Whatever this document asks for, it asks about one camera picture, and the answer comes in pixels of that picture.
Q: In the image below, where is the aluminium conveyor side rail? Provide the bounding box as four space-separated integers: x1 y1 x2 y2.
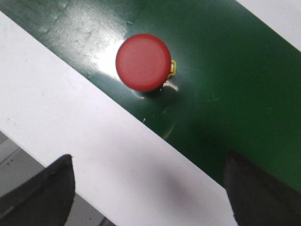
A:
0 14 236 226

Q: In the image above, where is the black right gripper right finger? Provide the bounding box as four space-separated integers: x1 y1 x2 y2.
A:
224 152 301 226

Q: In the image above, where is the red mushroom push button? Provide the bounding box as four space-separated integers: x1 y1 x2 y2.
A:
115 33 176 92

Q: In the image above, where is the green conveyor belt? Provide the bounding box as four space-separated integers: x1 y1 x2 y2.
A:
0 0 301 190

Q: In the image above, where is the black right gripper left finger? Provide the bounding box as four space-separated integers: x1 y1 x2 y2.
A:
0 154 75 226

